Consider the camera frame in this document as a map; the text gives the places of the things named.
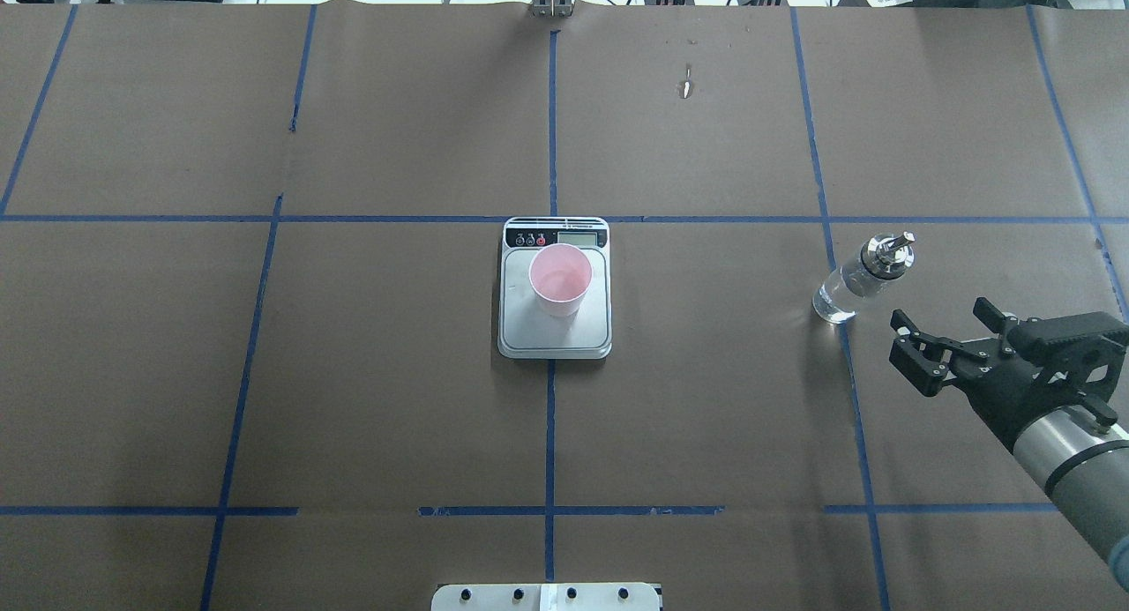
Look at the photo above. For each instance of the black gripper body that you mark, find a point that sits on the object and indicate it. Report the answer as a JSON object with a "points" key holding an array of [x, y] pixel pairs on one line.
{"points": [[1008, 398]]}

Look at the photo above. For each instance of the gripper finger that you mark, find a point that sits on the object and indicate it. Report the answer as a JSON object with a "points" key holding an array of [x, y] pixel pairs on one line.
{"points": [[920, 358], [907, 333]]}

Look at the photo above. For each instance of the clear glass sauce bottle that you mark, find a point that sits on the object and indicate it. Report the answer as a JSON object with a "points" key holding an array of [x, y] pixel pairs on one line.
{"points": [[872, 269]]}

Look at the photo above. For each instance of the pink paper cup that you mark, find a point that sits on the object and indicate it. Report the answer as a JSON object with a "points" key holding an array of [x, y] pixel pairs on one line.
{"points": [[560, 276]]}

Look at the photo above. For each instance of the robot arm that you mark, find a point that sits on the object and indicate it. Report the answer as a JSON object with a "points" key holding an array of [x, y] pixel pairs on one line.
{"points": [[1083, 471]]}

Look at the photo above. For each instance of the digital kitchen scale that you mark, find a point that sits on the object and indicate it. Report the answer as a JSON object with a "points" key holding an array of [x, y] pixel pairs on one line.
{"points": [[524, 331]]}

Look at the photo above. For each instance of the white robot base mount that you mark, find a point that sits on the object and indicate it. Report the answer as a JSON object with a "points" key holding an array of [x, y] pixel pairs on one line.
{"points": [[549, 596]]}

